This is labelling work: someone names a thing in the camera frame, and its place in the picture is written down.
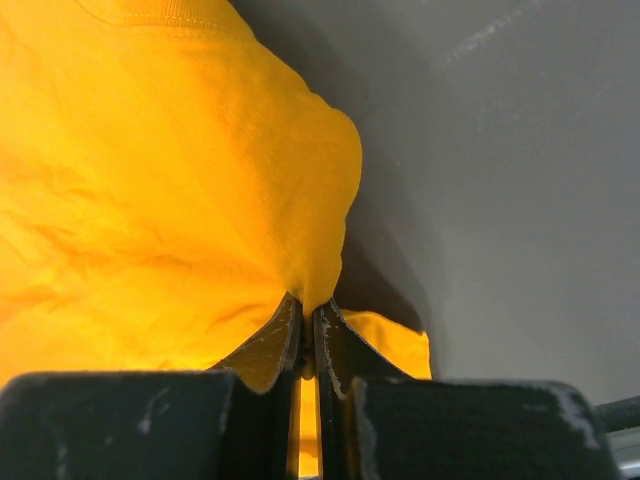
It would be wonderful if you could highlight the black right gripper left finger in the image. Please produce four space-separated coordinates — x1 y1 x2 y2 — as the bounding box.
1 296 303 479

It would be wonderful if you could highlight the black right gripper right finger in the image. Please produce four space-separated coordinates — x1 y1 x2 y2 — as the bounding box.
313 302 621 479

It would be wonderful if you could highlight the orange t shirt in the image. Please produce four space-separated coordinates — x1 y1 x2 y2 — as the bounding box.
1 1 431 477

